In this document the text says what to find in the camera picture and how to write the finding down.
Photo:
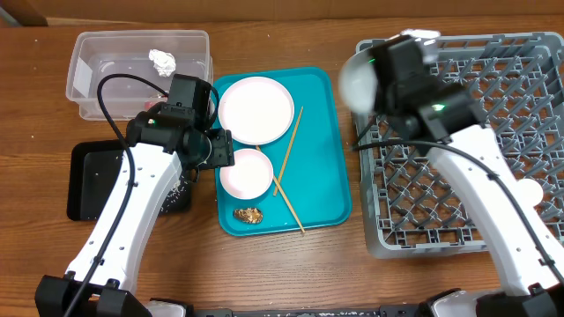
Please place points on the white napkin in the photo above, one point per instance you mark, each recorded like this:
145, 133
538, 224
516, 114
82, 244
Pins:
163, 62

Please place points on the wooden chopstick slanted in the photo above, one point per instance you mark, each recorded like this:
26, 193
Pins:
275, 201

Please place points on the white bowl with crumbs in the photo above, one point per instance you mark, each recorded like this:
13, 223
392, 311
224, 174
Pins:
249, 177

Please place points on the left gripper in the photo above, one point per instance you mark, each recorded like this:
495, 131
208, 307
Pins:
223, 149

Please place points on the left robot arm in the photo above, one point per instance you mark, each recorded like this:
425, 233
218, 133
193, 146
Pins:
158, 148

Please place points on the teal serving tray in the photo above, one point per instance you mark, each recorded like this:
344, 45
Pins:
315, 177

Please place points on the spilled rice pile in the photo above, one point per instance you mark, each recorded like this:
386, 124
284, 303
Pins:
178, 199

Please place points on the red snack wrapper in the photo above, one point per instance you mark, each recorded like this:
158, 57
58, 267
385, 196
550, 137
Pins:
149, 104

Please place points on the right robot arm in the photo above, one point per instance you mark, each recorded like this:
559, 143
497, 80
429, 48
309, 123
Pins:
445, 123

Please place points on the black plastic tray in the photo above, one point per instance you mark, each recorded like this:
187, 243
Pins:
94, 167

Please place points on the brown food scrap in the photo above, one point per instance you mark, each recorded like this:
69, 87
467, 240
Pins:
250, 215

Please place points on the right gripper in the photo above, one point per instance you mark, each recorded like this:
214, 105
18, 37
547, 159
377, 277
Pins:
379, 97

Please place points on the wooden chopstick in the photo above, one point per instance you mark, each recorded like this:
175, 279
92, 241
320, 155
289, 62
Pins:
290, 146

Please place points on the small white cup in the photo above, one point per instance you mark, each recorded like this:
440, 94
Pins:
529, 192

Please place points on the grey-green bowl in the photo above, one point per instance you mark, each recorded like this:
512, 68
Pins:
357, 83

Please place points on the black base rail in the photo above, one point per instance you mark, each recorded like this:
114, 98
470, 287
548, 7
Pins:
304, 313

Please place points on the large white plate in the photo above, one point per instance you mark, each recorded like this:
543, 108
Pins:
257, 110

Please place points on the grey dishwasher rack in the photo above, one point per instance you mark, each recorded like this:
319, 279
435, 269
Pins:
409, 210

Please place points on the clear plastic storage bin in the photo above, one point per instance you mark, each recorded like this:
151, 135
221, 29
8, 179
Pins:
98, 54

